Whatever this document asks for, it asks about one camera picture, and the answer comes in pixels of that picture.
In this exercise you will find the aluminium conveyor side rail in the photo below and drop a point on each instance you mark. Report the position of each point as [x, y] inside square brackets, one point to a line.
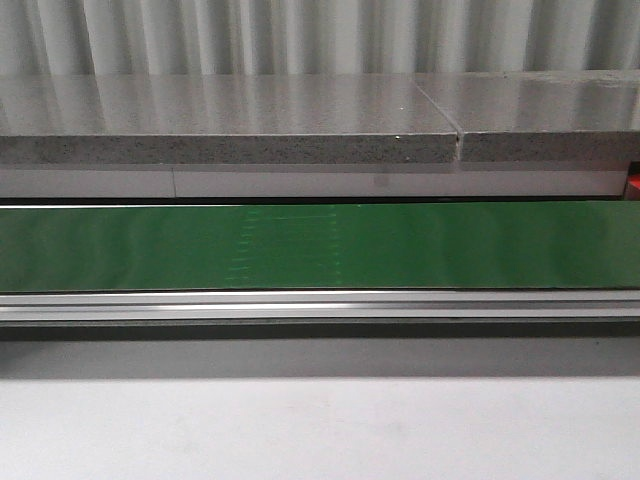
[317, 307]

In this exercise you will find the grey granite slab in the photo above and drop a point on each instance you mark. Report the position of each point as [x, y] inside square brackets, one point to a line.
[584, 117]
[221, 119]

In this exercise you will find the green conveyor belt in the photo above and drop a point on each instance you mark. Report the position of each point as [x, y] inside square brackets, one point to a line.
[470, 245]

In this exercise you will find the grey granite slab left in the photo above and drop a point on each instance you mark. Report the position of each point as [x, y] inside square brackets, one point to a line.
[221, 119]

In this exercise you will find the white pleated curtain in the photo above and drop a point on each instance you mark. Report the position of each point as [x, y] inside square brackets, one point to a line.
[294, 37]

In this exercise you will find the grey granite slab right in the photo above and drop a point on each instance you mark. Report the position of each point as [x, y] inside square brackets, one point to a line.
[584, 117]

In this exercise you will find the red plastic tray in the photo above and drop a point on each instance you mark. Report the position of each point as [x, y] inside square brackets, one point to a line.
[632, 191]

